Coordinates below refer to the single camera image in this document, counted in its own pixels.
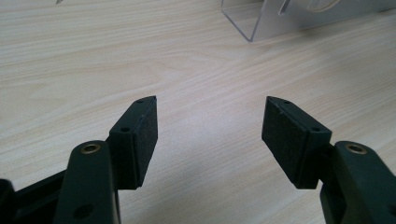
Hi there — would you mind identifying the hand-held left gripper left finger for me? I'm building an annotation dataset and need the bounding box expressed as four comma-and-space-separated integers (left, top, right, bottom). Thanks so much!
108, 95, 159, 190

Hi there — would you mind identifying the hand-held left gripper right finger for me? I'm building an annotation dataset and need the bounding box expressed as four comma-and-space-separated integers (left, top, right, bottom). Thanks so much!
261, 95, 333, 190

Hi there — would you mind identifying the clear acrylic rack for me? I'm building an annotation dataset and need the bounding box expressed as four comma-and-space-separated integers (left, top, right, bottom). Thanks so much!
220, 0, 396, 43

